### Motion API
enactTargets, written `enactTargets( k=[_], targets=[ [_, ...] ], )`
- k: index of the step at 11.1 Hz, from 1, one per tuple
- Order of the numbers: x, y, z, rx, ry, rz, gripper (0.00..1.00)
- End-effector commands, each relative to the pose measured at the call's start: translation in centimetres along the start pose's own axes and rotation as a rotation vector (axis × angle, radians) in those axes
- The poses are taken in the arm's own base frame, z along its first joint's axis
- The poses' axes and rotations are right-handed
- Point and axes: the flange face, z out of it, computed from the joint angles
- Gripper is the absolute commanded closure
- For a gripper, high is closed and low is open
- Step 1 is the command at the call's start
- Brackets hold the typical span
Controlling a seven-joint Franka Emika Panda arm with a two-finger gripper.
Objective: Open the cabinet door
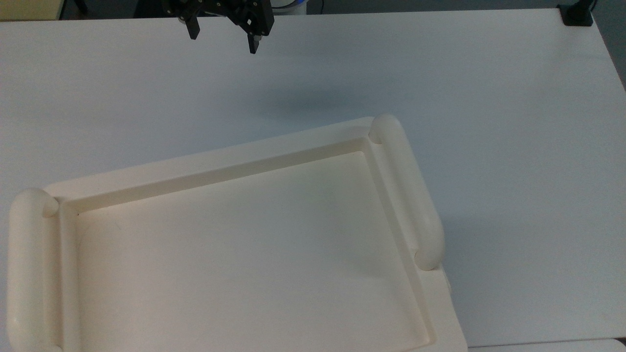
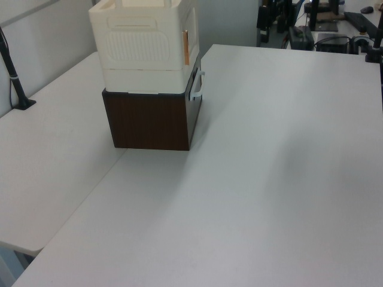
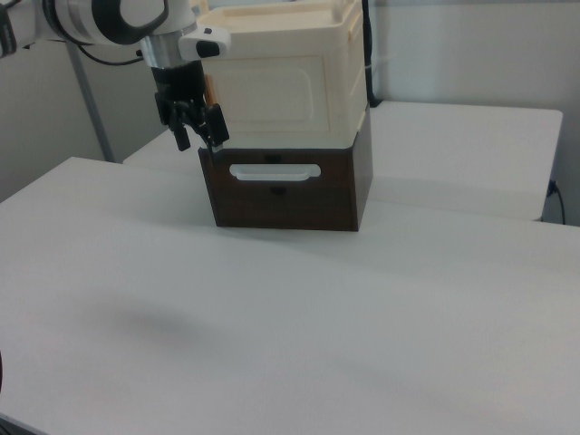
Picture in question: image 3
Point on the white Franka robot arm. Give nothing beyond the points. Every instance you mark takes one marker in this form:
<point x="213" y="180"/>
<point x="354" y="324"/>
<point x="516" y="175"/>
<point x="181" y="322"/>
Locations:
<point x="81" y="16"/>

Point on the dark brown wooden drawer box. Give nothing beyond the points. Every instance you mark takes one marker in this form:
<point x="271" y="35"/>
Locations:
<point x="290" y="204"/>

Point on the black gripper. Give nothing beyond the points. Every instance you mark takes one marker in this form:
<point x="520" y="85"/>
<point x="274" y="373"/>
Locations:
<point x="176" y="81"/>

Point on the cream cabinet door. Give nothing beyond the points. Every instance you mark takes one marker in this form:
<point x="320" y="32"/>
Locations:
<point x="272" y="93"/>

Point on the cream plastic cabinet body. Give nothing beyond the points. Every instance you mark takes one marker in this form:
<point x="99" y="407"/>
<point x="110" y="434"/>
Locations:
<point x="344" y="68"/>

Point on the grey metal frame post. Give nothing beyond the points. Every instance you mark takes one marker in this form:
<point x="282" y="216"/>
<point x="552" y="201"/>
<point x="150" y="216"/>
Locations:
<point x="93" y="109"/>

